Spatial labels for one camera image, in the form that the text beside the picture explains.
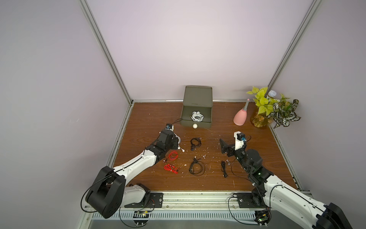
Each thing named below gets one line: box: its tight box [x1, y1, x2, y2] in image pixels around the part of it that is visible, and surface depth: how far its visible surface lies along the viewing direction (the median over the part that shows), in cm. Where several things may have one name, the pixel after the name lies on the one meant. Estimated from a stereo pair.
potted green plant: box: [246, 85, 302, 130], surface depth 87 cm
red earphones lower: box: [163, 163, 182, 175], surface depth 85 cm
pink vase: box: [233, 98, 250, 126], surface depth 102 cm
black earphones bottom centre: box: [188, 156, 206, 177], surface depth 86 cm
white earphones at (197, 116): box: [189, 110, 205, 123], surface depth 92 cm
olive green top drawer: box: [180, 105, 214, 129], surface depth 92 cm
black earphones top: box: [190, 137, 203, 151], surface depth 96 cm
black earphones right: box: [220, 159, 230, 178], surface depth 86 cm
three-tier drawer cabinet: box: [181, 85, 213, 115], surface depth 97 cm
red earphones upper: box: [162, 149, 179, 163], surface depth 90 cm
